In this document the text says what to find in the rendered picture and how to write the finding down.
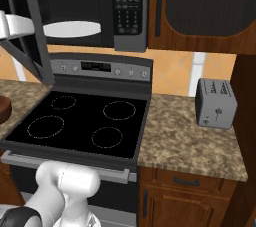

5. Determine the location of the black oven door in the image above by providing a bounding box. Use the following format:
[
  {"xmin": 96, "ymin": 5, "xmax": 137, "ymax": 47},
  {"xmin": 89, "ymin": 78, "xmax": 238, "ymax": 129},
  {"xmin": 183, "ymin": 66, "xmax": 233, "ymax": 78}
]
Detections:
[{"xmin": 8, "ymin": 162, "xmax": 139, "ymax": 227}]

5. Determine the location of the brown bowl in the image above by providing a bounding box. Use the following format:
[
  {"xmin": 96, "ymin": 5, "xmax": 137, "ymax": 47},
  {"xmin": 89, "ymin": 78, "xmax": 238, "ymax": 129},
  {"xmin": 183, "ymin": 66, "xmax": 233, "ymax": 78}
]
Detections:
[{"xmin": 0, "ymin": 95, "xmax": 13, "ymax": 126}]

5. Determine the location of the grey toaster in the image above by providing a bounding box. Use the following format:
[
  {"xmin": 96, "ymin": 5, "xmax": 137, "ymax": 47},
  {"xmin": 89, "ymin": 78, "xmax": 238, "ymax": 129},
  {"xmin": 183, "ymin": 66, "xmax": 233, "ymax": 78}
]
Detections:
[{"xmin": 195, "ymin": 77, "xmax": 239, "ymax": 130}]

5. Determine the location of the brown wall cupboard door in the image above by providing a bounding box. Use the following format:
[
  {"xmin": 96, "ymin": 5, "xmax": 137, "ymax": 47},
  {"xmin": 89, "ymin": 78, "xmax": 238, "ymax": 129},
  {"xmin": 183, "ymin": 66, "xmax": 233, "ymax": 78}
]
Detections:
[{"xmin": 147, "ymin": 0, "xmax": 256, "ymax": 56}]

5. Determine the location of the brown base cabinet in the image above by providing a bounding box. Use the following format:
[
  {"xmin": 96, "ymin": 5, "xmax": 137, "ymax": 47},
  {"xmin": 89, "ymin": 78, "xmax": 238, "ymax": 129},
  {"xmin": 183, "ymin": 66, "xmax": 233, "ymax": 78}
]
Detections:
[{"xmin": 0, "ymin": 150, "xmax": 26, "ymax": 207}]

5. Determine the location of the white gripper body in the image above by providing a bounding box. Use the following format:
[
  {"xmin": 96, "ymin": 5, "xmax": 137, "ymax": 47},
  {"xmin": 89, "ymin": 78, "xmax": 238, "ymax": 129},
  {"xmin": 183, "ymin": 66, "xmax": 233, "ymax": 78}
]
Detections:
[{"xmin": 3, "ymin": 13, "xmax": 37, "ymax": 39}]

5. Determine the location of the grey microwave door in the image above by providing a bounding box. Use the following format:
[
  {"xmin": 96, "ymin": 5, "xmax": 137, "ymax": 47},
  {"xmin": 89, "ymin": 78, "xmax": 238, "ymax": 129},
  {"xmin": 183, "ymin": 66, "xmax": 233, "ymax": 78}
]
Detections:
[{"xmin": 0, "ymin": 0, "xmax": 56, "ymax": 87}]

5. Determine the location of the white microwave turntable plate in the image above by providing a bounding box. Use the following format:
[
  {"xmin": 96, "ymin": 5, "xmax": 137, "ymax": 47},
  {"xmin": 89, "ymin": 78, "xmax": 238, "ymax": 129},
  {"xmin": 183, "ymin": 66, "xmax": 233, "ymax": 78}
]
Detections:
[{"xmin": 42, "ymin": 20, "xmax": 102, "ymax": 39}]

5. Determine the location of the brown base cupboard door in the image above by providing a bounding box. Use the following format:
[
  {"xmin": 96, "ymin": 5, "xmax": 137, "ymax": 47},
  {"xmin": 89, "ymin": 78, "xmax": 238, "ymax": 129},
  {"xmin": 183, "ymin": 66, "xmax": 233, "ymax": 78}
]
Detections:
[{"xmin": 137, "ymin": 184, "xmax": 232, "ymax": 227}]

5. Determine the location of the black drawer handle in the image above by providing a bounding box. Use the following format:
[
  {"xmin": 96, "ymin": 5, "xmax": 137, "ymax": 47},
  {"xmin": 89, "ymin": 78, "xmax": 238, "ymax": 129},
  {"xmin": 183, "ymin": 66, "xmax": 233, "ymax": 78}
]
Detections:
[{"xmin": 172, "ymin": 176, "xmax": 201, "ymax": 188}]

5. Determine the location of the tall brown cabinet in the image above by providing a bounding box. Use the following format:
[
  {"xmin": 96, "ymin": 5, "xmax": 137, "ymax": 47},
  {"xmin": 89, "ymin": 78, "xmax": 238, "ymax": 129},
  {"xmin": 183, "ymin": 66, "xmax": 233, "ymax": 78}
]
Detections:
[{"xmin": 219, "ymin": 53, "xmax": 256, "ymax": 227}]

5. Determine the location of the grey oven door handle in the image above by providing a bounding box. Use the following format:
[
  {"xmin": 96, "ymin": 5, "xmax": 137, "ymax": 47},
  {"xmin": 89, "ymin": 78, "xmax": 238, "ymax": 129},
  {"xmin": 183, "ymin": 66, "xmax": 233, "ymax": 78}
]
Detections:
[{"xmin": 0, "ymin": 149, "xmax": 131, "ymax": 185}]

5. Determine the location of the black and grey microwave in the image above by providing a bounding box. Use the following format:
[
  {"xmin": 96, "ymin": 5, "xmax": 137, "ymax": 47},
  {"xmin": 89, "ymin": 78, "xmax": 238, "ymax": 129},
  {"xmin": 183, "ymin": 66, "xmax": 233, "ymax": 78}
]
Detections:
[{"xmin": 0, "ymin": 0, "xmax": 150, "ymax": 53}]

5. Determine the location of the brown drawer front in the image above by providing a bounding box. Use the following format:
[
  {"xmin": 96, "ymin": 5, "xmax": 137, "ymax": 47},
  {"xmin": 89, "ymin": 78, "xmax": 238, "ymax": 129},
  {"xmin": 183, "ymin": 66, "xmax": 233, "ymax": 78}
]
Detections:
[{"xmin": 138, "ymin": 166, "xmax": 236, "ymax": 196}]

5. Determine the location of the long black cupboard handle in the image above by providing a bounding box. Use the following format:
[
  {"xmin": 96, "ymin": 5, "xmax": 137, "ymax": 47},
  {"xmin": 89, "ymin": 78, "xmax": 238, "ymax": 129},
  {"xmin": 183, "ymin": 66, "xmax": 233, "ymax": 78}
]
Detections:
[{"xmin": 154, "ymin": 0, "xmax": 165, "ymax": 38}]

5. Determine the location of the black and grey stove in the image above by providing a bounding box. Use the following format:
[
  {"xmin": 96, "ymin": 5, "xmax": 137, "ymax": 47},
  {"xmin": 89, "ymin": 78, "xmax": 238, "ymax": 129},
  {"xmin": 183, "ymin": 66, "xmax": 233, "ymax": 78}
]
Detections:
[{"xmin": 0, "ymin": 52, "xmax": 155, "ymax": 173}]

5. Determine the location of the short black cupboard handle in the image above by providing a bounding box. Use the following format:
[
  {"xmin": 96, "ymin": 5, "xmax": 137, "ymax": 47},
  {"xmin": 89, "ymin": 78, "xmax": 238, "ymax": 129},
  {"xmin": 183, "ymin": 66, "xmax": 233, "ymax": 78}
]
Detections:
[{"xmin": 142, "ymin": 189, "xmax": 150, "ymax": 220}]

